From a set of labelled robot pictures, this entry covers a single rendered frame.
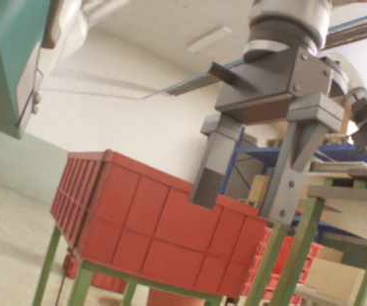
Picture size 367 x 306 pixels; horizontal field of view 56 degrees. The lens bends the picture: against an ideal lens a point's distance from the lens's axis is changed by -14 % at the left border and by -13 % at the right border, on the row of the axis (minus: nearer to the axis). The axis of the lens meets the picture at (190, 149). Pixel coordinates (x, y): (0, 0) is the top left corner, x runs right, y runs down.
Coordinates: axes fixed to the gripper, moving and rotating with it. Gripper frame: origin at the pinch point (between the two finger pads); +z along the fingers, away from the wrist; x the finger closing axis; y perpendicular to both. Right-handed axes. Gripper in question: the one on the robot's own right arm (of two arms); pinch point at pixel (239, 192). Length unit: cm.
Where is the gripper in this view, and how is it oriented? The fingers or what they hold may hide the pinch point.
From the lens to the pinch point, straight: 36.7
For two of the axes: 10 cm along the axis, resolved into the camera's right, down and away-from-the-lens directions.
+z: -3.3, 9.3, -1.7
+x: 4.2, -0.2, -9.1
